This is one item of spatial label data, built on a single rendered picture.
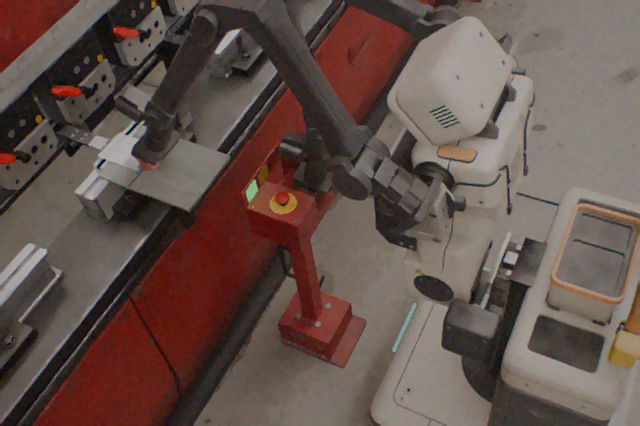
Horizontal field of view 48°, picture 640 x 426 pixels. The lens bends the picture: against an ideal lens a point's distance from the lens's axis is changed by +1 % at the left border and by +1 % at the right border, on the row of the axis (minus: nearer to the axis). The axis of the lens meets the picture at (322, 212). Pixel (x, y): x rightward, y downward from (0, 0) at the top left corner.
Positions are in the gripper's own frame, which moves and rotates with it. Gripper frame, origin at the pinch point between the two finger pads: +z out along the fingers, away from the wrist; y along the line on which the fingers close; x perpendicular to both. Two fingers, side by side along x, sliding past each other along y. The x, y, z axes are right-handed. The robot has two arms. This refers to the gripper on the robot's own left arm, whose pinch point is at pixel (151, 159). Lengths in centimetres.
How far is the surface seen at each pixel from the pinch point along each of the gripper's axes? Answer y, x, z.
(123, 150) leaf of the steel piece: -0.3, -7.6, 5.1
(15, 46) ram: 12.5, -25.9, -33.1
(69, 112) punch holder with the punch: 9.3, -16.3, -15.6
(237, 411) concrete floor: 18, 58, 84
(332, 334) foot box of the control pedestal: -15, 70, 64
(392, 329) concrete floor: -31, 89, 68
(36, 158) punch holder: 21.2, -15.2, -13.6
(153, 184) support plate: 5.6, 4.3, -0.9
